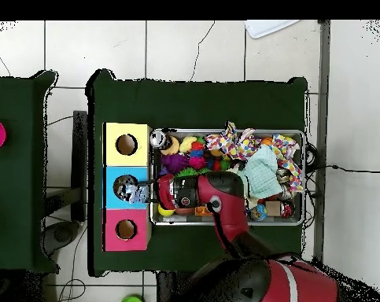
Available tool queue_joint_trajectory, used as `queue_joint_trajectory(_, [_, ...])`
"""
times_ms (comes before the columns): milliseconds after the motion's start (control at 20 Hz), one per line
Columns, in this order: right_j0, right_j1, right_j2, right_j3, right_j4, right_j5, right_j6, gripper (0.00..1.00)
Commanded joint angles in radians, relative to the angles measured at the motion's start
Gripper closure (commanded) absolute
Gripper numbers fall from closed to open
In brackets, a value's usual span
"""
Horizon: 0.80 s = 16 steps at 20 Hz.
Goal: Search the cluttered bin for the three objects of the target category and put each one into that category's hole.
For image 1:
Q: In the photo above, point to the dark green side table cloth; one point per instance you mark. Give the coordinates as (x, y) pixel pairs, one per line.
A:
(16, 94)

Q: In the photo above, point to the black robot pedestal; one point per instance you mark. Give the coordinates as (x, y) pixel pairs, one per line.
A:
(170, 289)

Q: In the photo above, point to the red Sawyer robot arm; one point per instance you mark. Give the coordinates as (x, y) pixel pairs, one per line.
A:
(227, 204)

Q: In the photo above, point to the black and white can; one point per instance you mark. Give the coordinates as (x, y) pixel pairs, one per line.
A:
(158, 138)

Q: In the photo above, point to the lime green bowl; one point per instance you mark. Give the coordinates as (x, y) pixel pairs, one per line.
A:
(132, 300)

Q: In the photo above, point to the purple spiky ball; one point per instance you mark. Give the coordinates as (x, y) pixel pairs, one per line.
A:
(175, 163)

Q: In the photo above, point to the small orange basketball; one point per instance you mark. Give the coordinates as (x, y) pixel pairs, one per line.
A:
(267, 141)

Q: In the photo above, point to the mint waffle cloth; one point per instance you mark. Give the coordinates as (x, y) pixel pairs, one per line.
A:
(263, 173)

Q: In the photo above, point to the white tray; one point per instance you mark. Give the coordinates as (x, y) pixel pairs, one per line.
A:
(265, 28)

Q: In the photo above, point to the smooth yellow ball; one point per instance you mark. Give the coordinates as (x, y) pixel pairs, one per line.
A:
(164, 212)

